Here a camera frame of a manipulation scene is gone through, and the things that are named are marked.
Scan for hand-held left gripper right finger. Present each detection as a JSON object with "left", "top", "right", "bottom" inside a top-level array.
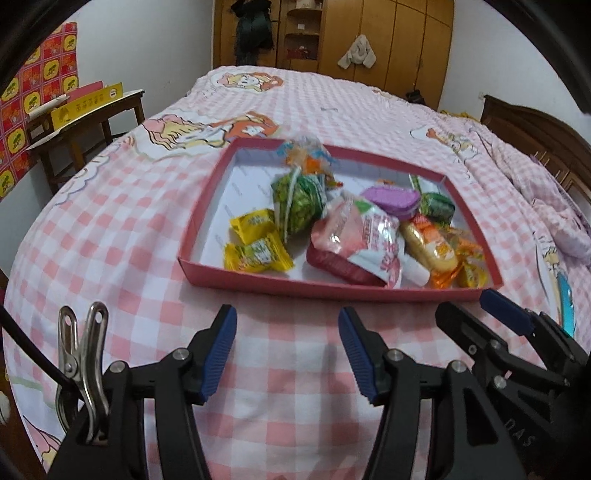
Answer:
[{"left": 338, "top": 307, "right": 527, "bottom": 480}]

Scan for purple jelly cup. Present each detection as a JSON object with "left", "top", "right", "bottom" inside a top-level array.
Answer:
[{"left": 360, "top": 185, "right": 421, "bottom": 221}]

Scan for dark wooden headboard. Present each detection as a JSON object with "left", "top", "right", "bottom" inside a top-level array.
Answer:
[{"left": 480, "top": 95, "right": 591, "bottom": 204}]

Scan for white paper roll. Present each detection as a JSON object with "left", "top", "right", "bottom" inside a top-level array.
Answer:
[{"left": 28, "top": 95, "right": 70, "bottom": 118}]

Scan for yellow snack packet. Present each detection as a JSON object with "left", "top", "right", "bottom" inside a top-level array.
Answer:
[
  {"left": 224, "top": 231, "right": 295, "bottom": 274},
  {"left": 229, "top": 209, "right": 278, "bottom": 243}
]

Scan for pink checked quilt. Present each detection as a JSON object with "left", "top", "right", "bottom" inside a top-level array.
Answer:
[{"left": 489, "top": 134, "right": 591, "bottom": 257}]

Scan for beige hanging cloth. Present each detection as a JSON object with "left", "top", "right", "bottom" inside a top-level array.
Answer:
[{"left": 338, "top": 34, "right": 376, "bottom": 70}]

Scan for yellow cardboard box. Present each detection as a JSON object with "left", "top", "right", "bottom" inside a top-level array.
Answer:
[{"left": 51, "top": 82, "right": 124, "bottom": 130}]

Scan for clear blue-edged gummy packet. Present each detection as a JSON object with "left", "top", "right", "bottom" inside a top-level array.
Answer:
[{"left": 277, "top": 136, "right": 345, "bottom": 185}]

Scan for metal spring clip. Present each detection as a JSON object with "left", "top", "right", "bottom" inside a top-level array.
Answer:
[{"left": 56, "top": 302, "right": 112, "bottom": 446}]

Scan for red snack packet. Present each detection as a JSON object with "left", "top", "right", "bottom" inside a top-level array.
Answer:
[{"left": 306, "top": 244, "right": 384, "bottom": 288}]

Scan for peach jelly spout pouch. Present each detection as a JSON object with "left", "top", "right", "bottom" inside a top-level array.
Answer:
[{"left": 310, "top": 191, "right": 430, "bottom": 289}]

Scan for dark hanging clothes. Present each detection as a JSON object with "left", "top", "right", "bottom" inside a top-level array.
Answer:
[{"left": 231, "top": 0, "right": 274, "bottom": 65}]

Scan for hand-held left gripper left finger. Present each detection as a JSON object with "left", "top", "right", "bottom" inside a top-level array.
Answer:
[{"left": 46, "top": 305, "right": 238, "bottom": 480}]

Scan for pink shallow cardboard box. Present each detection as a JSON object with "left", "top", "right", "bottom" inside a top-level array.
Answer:
[{"left": 178, "top": 137, "right": 504, "bottom": 303}]

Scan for orange cake snack packet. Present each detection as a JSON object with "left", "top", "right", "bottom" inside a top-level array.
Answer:
[{"left": 399, "top": 216, "right": 459, "bottom": 274}]

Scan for wooden wardrobe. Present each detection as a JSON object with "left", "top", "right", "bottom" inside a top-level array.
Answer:
[{"left": 213, "top": 0, "right": 455, "bottom": 112}]

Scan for green pea snack bag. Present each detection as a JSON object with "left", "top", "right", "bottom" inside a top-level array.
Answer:
[{"left": 271, "top": 171, "right": 342, "bottom": 241}]

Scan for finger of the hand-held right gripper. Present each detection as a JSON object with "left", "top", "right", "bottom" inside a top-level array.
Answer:
[
  {"left": 480, "top": 290, "right": 591, "bottom": 384},
  {"left": 435, "top": 301, "right": 568, "bottom": 393}
]

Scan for dark wooden side table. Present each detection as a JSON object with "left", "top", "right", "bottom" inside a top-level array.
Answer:
[{"left": 25, "top": 90, "right": 146, "bottom": 195}]

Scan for small orange crinkly packet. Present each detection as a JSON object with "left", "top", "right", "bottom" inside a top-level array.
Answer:
[{"left": 431, "top": 228, "right": 490, "bottom": 289}]

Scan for green white snack packet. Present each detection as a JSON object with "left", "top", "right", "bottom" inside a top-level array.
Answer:
[{"left": 418, "top": 175, "right": 455, "bottom": 227}]

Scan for black cable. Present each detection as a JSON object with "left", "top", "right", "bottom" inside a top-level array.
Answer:
[{"left": 0, "top": 307, "right": 86, "bottom": 402}]

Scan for red yellow printed wall cloth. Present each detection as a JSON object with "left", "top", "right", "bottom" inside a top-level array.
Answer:
[{"left": 0, "top": 22, "right": 80, "bottom": 199}]

